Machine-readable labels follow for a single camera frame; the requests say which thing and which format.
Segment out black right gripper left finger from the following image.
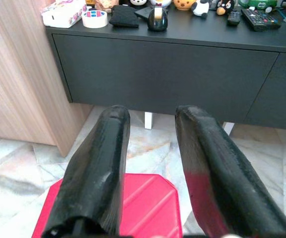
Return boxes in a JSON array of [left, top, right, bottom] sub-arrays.
[[41, 105, 131, 238]]

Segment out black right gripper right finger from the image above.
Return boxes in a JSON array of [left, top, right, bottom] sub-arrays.
[[174, 105, 286, 238]]

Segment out white cabinet leg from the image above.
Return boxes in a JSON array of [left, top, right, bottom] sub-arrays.
[[221, 121, 235, 136], [144, 111, 155, 130]]

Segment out red folding stool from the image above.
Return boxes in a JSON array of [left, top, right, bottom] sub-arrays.
[[31, 173, 183, 238]]

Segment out black low cabinet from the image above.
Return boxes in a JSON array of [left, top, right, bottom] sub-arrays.
[[45, 4, 286, 131]]

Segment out light wooden cabinet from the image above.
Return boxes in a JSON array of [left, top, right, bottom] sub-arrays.
[[0, 0, 94, 158]]

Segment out white adhesive tape roll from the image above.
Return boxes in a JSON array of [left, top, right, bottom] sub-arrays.
[[81, 9, 108, 29]]

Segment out black cloth pouch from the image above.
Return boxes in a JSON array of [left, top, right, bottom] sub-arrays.
[[108, 4, 140, 28]]

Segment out small black remote control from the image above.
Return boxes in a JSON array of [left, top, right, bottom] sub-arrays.
[[226, 10, 242, 26]]

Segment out white floral tissue box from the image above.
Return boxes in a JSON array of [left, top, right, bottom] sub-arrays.
[[41, 0, 88, 28]]

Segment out large black remote control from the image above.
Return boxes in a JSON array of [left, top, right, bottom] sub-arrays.
[[241, 8, 282, 32]]

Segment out black tape dispenser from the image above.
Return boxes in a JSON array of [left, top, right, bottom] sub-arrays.
[[147, 7, 168, 32]]

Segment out brown snack packet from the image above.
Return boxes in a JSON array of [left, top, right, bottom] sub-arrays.
[[94, 0, 114, 13]]

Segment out black flat box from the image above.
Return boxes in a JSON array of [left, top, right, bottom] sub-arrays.
[[134, 6, 158, 20]]

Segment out black bird plush toy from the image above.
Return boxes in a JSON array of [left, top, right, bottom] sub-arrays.
[[216, 0, 235, 16]]

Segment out black and white panda toy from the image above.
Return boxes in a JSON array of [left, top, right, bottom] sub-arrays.
[[190, 0, 210, 19]]

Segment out white round figurine black eyes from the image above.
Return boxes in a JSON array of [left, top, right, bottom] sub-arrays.
[[129, 0, 147, 8]]

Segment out green plastic device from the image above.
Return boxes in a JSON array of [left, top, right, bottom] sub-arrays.
[[238, 0, 279, 11]]

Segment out orange bear toy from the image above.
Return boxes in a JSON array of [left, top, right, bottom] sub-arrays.
[[173, 0, 198, 11]]

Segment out blue cable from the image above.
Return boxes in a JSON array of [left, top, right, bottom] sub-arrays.
[[277, 8, 286, 24]]

